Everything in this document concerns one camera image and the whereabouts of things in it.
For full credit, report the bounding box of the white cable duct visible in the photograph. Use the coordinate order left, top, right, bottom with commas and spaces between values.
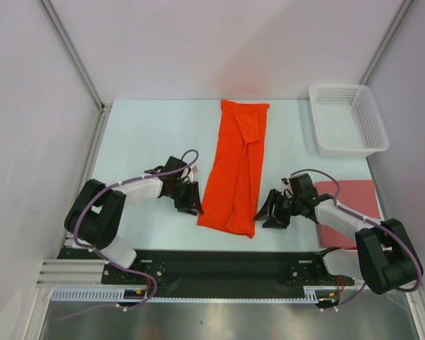
50, 287, 337, 304

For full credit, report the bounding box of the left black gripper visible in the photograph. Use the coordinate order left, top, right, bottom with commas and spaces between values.
166, 180, 203, 216

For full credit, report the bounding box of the orange t shirt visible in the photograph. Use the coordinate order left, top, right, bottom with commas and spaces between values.
197, 100, 270, 238

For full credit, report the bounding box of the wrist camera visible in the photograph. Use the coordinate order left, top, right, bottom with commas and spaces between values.
281, 174, 332, 200
144, 156, 196, 182

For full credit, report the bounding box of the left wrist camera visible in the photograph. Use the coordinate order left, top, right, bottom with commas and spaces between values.
144, 156, 196, 182

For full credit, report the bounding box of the aluminium frame bar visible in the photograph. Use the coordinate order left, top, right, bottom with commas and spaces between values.
36, 259, 104, 287

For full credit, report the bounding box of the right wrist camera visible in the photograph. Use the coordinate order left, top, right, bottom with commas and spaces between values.
281, 174, 332, 200

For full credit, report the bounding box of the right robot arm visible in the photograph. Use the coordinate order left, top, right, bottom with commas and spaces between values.
254, 188, 423, 295

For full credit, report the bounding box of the folded pink t shirt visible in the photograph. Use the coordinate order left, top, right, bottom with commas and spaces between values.
313, 179, 380, 251

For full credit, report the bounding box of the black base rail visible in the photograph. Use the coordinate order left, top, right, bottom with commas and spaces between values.
56, 247, 400, 298

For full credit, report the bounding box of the white plastic basket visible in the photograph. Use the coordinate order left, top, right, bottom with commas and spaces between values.
309, 84, 390, 158

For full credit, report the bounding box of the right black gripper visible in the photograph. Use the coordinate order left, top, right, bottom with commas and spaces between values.
253, 188, 302, 229

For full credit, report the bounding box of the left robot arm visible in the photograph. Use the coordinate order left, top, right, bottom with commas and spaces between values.
64, 175, 203, 283

